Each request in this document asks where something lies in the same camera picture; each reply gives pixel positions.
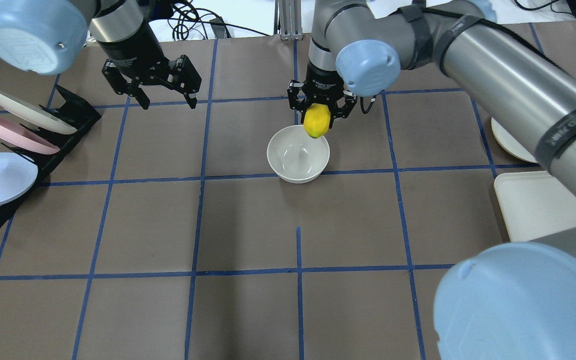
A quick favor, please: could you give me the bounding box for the white ceramic bowl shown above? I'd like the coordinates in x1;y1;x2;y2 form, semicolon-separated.
266;125;330;184

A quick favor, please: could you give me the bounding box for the cream plate in rack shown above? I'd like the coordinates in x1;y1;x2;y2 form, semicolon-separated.
0;91;77;135

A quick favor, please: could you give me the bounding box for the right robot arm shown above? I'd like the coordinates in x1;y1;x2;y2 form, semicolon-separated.
287;0;576;360

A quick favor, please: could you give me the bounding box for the aluminium frame post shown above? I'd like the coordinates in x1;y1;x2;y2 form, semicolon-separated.
274;0;303;41

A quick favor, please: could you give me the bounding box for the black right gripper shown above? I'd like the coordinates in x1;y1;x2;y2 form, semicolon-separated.
286;68;358;129

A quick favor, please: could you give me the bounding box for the white rectangular tray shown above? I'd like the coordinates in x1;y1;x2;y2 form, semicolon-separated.
493;171;576;243

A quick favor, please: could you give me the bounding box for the pink plate in rack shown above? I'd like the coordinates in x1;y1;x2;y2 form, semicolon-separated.
0;116;60;155

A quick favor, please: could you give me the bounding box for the white flat plate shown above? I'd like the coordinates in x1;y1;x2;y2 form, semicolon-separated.
490;117;537;164

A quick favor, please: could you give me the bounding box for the yellow lemon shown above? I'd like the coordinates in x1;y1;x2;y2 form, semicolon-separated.
302;103;330;139

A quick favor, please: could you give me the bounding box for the black plate rack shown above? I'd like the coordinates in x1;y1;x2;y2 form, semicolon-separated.
0;85;101;228

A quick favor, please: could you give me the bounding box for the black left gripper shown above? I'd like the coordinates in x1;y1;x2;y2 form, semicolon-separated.
97;35;202;110

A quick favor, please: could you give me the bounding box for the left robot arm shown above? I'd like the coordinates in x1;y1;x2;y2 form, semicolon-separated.
0;0;202;110

